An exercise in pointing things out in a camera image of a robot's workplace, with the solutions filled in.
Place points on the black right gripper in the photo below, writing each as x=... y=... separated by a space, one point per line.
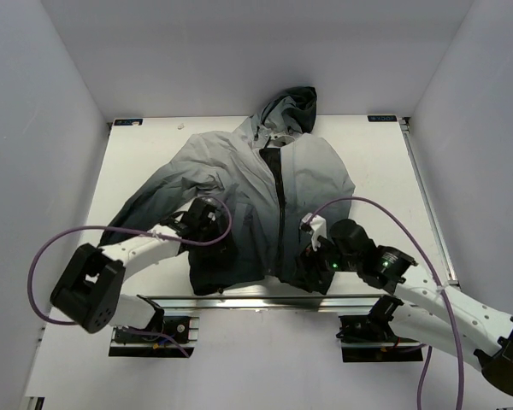
x=309 y=259

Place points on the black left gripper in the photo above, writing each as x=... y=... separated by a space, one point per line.
x=224 y=223

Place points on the grey black gradient jacket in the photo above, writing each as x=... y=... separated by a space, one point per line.
x=271 y=171

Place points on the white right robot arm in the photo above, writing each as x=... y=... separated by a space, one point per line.
x=414 y=306

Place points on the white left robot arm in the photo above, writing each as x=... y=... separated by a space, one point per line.
x=89 y=290

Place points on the blue left corner label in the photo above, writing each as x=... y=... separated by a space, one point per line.
x=128 y=122

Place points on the blue corner label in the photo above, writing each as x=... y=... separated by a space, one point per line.
x=382 y=118
x=128 y=122

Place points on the blue right corner label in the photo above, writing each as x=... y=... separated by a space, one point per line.
x=382 y=118

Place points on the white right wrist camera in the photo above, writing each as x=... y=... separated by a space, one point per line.
x=316 y=226

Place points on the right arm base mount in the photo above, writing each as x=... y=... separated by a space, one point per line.
x=369 y=338

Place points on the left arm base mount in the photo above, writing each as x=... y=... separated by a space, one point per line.
x=167 y=336

